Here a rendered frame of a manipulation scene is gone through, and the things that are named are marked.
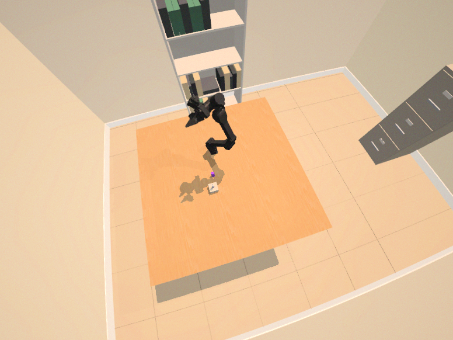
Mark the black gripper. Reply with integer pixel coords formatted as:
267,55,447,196
185,102,211,128

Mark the cream square block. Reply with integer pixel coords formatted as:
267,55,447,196
208,182,219,193

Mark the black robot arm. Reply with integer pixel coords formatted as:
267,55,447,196
187,92,236,155

